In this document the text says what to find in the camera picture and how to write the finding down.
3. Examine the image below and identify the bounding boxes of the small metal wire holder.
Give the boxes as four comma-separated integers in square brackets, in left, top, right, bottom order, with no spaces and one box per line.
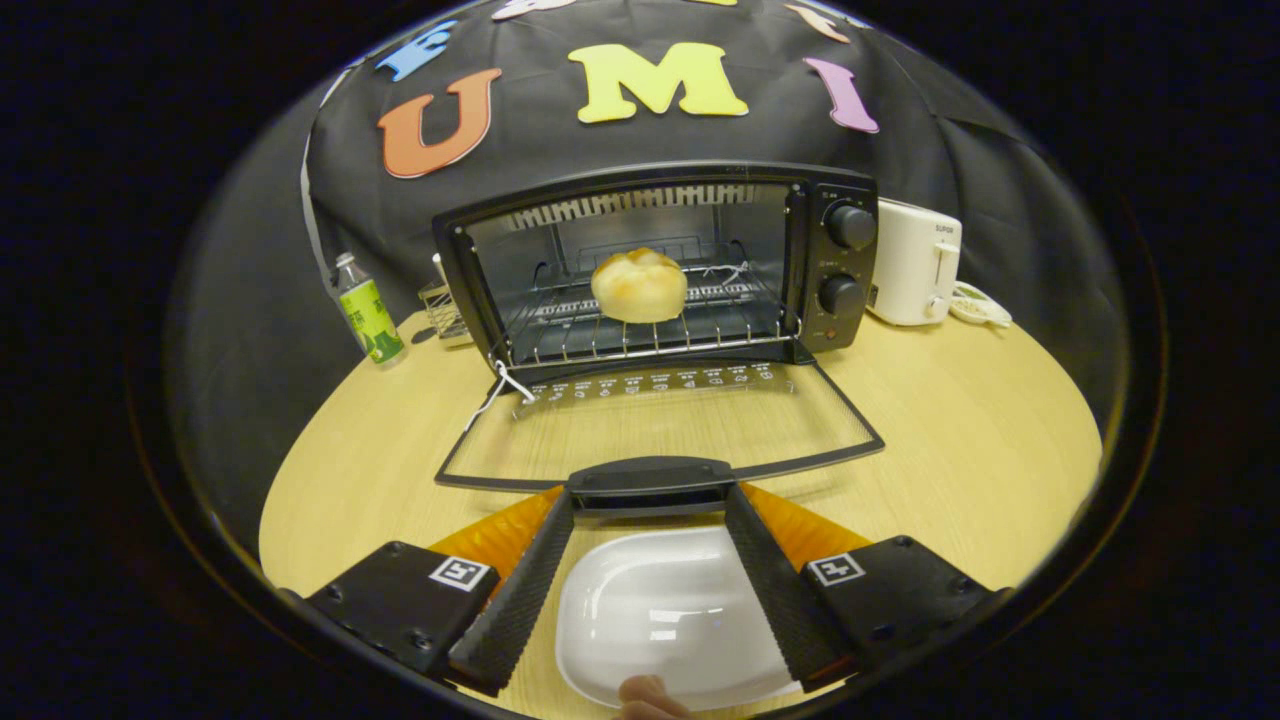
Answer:
[418,253,473,348]

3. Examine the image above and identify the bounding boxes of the white oval plate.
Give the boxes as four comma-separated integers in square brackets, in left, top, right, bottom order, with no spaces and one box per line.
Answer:
[555,527,801,713]

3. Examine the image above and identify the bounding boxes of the white divided condiment dish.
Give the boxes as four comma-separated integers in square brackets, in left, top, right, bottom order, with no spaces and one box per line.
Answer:
[950,282,1014,329]

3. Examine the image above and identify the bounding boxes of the white string tie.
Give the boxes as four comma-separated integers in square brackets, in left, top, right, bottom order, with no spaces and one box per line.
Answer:
[463,358,538,433]

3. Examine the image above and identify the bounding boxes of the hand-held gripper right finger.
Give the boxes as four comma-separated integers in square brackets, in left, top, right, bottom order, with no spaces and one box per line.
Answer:
[725,483,1001,694]

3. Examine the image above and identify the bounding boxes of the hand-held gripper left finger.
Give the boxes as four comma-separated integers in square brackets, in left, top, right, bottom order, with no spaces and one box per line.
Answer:
[275,487,576,698]

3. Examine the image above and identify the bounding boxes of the golden bread roll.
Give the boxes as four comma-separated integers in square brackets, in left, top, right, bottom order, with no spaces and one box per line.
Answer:
[590,247,689,324]

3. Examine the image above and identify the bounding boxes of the white pop-up toaster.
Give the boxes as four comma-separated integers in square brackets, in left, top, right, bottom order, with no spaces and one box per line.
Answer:
[868,198,964,327]

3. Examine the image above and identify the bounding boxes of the green label water bottle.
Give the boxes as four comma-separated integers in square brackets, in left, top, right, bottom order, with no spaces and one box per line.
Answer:
[332,252,408,368]

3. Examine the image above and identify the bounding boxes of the black toaster oven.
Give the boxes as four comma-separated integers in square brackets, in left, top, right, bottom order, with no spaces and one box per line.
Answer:
[432,160,886,518]

